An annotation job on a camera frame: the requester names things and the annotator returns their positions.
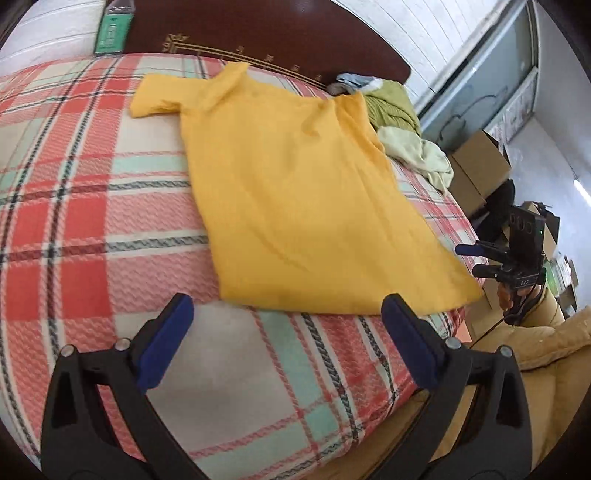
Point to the pale green garment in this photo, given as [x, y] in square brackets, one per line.
[415, 152]

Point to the green label water bottle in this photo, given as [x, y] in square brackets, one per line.
[111, 32]

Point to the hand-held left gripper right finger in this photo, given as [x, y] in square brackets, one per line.
[411, 341]

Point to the person's right forearm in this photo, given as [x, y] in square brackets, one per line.
[547, 307]

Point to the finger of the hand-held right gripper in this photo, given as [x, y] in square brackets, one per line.
[485, 271]
[475, 249]

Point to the mustard yellow jacket sleeve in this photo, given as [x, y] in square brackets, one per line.
[531, 406]

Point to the olive green garment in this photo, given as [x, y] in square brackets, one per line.
[392, 106]

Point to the yellow shirt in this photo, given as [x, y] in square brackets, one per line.
[300, 194]

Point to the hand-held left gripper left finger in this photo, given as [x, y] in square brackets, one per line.
[168, 341]

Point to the blue white cloth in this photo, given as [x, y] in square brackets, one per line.
[355, 79]

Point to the person's right hand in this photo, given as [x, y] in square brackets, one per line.
[505, 297]

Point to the dark wooden headboard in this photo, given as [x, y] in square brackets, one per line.
[258, 27]

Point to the dark cloth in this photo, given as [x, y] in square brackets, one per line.
[498, 207]

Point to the plaid blanket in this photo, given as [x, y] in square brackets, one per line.
[92, 207]

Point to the cardboard box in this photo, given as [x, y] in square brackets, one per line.
[550, 235]
[480, 166]

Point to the glass door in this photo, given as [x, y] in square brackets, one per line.
[489, 87]

